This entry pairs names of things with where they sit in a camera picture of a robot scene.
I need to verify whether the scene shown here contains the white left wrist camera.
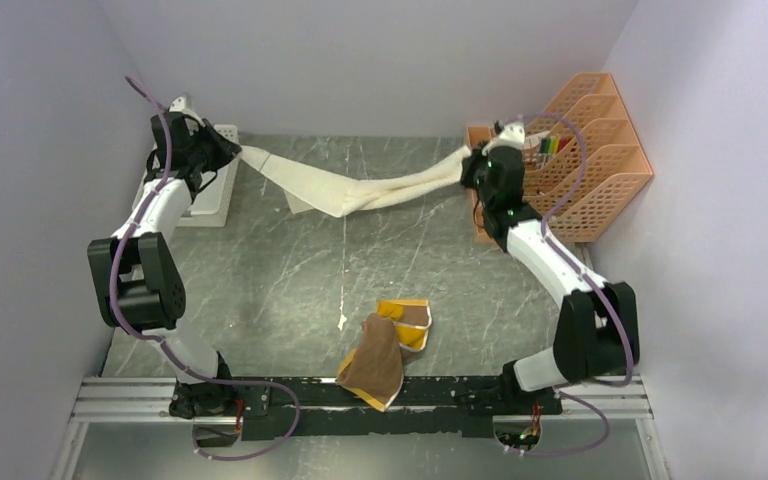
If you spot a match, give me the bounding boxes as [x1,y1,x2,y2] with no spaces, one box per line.
[168,93,204,125]

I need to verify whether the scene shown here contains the cream white towel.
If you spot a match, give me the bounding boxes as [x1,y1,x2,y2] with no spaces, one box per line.
[240,145,472,218]

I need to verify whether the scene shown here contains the orange file organizer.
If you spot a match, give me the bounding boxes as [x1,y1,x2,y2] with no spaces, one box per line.
[467,72,654,243]

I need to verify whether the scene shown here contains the brown yellow towel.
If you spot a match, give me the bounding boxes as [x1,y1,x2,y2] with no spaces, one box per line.
[336,298,433,412]

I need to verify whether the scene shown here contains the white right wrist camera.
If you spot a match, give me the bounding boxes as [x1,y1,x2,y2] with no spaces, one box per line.
[481,120,529,156]

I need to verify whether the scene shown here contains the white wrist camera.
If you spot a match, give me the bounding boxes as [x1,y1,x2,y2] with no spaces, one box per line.
[481,120,529,156]
[168,93,204,125]

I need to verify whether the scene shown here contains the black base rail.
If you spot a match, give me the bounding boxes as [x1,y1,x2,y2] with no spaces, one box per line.
[169,375,564,440]

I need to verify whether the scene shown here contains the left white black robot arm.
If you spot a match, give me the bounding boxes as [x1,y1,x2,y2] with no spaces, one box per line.
[87,108,240,416]

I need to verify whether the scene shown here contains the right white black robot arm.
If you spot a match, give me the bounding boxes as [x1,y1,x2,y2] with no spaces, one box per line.
[461,146,640,414]

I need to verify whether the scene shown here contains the coloured marker pens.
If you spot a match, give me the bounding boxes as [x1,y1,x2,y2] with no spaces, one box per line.
[536,136,573,167]

